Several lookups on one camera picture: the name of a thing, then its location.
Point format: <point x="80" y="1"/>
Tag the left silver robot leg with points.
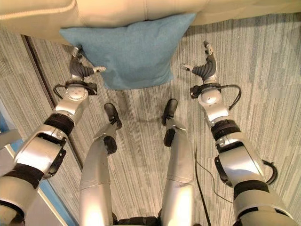
<point x="98" y="169"/>

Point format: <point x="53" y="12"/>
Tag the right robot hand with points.
<point x="207" y="68"/>

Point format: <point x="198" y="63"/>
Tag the right silver robot leg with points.
<point x="176" y="164"/>

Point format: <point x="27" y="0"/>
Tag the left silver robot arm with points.
<point x="47" y="146"/>

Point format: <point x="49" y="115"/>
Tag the beige leather sofa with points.
<point x="117" y="11"/>

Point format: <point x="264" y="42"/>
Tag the silver robot leg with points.
<point x="98" y="169"/>
<point x="176" y="164"/>

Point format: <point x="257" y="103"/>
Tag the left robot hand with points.
<point x="78" y="68"/>

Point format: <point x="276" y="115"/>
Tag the black robot waist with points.
<point x="136" y="220"/>

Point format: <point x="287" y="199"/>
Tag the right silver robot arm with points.
<point x="232" y="153"/>

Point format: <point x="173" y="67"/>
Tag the blue square cushion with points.
<point x="131" y="51"/>

